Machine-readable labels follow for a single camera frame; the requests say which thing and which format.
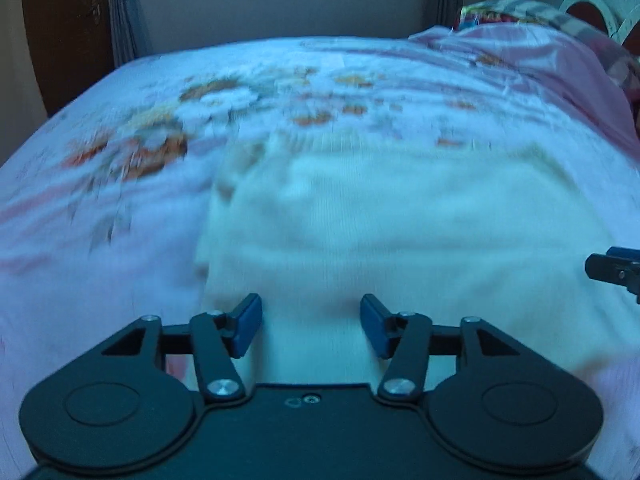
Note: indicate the red and white headboard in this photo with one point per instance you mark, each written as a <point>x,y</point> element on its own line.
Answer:
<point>590,10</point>

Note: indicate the floral bedsheet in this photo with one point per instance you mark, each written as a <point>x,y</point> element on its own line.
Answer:
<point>125,200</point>

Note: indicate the striped pillow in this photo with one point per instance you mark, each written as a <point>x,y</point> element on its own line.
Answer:
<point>550,15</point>

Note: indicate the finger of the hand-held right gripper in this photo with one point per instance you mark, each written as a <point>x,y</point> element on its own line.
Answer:
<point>612,270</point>

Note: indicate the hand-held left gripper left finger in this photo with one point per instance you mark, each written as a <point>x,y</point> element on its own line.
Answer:
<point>246,327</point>

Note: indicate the cream knit sweater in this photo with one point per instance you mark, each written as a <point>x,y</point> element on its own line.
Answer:
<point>400,220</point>

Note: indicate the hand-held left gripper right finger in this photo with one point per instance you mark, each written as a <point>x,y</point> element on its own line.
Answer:
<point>375,327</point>

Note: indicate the pink blanket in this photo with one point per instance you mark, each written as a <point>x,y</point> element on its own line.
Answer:
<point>530,60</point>

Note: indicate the brown wooden door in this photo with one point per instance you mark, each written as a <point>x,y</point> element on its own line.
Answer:
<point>65,35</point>

